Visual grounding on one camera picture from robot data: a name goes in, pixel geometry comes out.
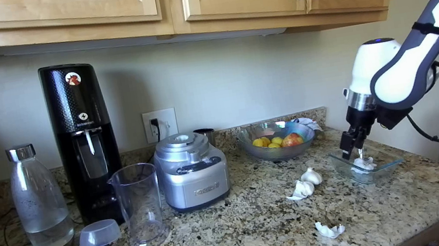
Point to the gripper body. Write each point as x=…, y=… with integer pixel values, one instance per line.
x=360, y=118

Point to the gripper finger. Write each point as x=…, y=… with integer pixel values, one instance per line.
x=346, y=144
x=361, y=135

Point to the garlic clove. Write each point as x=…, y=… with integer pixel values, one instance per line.
x=329, y=230
x=311, y=176
x=364, y=163
x=303, y=189

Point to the square glass bowl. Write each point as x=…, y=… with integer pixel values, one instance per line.
x=381, y=170

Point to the round glass fruit bowl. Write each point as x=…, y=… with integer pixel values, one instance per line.
x=279, y=152

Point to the crumpled white wrapper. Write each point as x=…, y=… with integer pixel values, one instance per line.
x=308, y=123

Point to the red yellow apple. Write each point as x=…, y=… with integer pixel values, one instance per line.
x=292, y=140

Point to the yellow lemon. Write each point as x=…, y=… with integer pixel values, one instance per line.
x=273, y=145
x=257, y=143
x=277, y=140
x=266, y=139

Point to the dark metal cup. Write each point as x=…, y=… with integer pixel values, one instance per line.
x=206, y=136

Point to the silver food processor base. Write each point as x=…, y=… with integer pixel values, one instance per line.
x=192, y=175

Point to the clear plastic measuring beaker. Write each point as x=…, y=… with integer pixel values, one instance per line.
x=140, y=206

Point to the clear plastic cap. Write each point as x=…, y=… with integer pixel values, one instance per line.
x=98, y=234

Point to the black soda maker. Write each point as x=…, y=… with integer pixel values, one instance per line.
x=78, y=119

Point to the clear bottle with silver cap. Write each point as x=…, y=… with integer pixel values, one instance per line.
x=40, y=204

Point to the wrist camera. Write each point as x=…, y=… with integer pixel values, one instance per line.
x=394, y=116

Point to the white wall socket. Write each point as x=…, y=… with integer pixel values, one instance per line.
x=166, y=120

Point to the wooden wall cabinet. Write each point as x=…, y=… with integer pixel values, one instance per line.
x=169, y=3

